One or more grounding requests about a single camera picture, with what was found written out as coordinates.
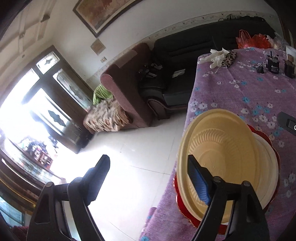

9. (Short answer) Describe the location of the white foam plate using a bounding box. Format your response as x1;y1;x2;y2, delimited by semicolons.
253;133;279;209

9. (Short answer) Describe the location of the beige plastic bowl with tab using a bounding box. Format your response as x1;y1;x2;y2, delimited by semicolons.
176;108;266;220

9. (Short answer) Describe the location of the purple floral tablecloth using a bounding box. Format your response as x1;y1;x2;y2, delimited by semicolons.
139;48;295;240

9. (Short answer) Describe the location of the black battery charger box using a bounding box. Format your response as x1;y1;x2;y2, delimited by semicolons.
267;51;280;74

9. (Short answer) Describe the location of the red plastic bag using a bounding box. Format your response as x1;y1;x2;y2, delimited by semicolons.
236;30;271;49

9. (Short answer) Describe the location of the leopard print cloth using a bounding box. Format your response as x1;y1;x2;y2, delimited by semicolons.
220;51;237;68

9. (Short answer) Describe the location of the white glove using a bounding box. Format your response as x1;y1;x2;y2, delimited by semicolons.
197;48;230;69

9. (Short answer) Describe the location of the dark wooden door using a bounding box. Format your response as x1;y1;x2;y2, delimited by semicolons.
1;46;93;154

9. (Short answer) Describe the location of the black leather sofa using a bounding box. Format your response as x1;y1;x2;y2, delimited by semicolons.
137;16;275;120

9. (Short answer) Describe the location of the green pillow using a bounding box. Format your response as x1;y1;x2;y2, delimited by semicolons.
93;84;113;105

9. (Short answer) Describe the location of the maroon armchair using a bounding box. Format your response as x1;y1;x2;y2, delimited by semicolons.
100;43;154;128

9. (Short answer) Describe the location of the framed painting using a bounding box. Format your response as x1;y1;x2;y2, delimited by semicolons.
73;0;142;38

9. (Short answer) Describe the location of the small wall plaque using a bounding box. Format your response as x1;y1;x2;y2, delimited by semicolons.
90;39;106;55

